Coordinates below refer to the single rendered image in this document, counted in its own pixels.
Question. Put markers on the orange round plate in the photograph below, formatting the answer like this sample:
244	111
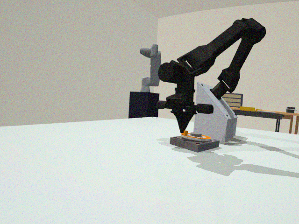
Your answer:
187	135

